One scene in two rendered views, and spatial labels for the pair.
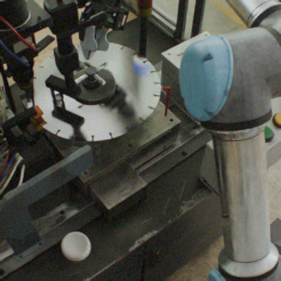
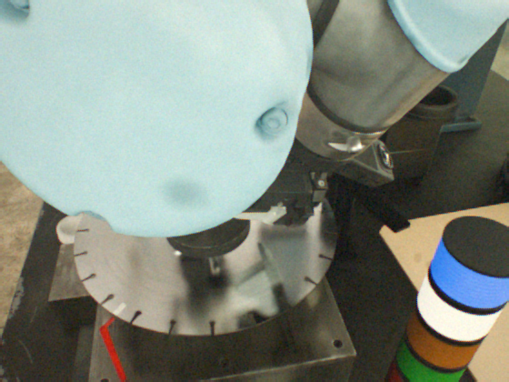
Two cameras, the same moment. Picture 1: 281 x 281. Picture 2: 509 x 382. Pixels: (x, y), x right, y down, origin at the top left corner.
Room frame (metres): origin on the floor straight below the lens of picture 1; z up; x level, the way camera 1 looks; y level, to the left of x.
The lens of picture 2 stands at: (0.95, -0.20, 1.33)
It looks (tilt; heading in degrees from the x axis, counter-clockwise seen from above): 39 degrees down; 119
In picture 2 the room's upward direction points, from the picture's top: straight up
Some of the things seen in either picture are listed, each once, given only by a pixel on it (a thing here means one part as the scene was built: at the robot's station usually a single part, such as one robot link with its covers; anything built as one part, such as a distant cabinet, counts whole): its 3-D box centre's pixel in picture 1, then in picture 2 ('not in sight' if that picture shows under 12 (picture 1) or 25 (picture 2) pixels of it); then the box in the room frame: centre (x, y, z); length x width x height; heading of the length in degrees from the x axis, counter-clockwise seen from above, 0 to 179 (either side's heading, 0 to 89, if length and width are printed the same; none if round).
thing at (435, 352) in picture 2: not in sight; (444, 326); (0.98, 0.00, 1.08); 0.05 x 0.04 x 0.03; 40
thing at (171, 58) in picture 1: (202, 78); not in sight; (0.86, -0.18, 0.82); 0.18 x 0.18 x 0.15; 40
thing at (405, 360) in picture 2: not in sight; (432, 352); (0.98, 0.00, 1.05); 0.05 x 0.04 x 0.03; 40
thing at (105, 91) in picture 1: (92, 82); (206, 213); (0.70, 0.12, 0.96); 0.11 x 0.11 x 0.03
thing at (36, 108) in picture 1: (23, 125); not in sight; (0.57, 0.27, 0.95); 0.10 x 0.03 x 0.07; 130
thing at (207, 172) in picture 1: (253, 147); not in sight; (0.62, -0.30, 0.82); 0.28 x 0.11 x 0.15; 130
